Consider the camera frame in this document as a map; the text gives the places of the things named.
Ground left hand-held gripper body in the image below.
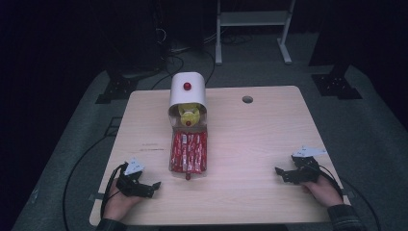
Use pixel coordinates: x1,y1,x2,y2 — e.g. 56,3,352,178
115,157,154,197

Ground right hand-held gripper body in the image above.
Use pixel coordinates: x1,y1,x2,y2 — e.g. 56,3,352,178
290,145,328,186

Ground person's left hand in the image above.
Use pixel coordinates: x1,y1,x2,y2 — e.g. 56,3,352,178
102,186,146,223

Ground person's right hand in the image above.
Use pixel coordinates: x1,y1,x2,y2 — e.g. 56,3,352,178
300,175,344,208

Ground pile of red packets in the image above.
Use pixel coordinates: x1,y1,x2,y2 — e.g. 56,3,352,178
170,130,208,174

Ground yellow plastic object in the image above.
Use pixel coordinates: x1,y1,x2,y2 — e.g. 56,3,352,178
177,102,200,128

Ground black stand base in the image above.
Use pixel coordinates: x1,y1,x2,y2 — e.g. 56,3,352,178
94,75,140,105
311,64,364,101

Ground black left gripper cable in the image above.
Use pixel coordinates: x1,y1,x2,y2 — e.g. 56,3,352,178
62,136,129,231

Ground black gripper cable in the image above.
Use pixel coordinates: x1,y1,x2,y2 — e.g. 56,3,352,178
62,136,129,231
318,164,383,231

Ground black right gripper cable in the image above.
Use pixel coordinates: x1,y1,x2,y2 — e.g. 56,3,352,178
318,164,383,231

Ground black floor cables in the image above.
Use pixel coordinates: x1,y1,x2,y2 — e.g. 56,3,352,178
149,27,254,90

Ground white metal table frame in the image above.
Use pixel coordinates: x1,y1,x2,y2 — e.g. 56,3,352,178
215,0,296,66

